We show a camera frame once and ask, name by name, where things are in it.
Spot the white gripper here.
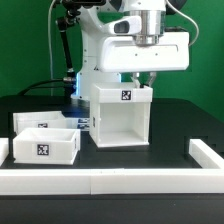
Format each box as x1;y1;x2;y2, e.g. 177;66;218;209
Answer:
98;16;189;88

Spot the white drawer cabinet frame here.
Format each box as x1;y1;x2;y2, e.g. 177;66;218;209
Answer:
90;82;153;148

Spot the white front drawer box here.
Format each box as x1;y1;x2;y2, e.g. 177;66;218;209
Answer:
13;128;80;165

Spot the white drawer box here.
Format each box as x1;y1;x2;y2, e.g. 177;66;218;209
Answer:
13;128;80;165
13;111;66;134

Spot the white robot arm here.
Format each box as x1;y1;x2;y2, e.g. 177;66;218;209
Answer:
74;0;189;101

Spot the white rear drawer box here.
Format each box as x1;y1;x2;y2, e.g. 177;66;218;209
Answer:
13;111;66;134

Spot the white fiducial marker sheet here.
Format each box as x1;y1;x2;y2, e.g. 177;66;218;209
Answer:
66;118;90;131

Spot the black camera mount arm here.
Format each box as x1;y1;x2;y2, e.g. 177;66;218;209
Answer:
53;0;106;98

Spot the white cable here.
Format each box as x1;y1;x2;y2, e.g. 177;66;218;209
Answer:
47;0;58;80

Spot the black cable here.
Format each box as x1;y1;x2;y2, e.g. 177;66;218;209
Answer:
18;79;73;96

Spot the white fence wall frame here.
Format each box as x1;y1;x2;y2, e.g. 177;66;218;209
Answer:
0;139;224;195

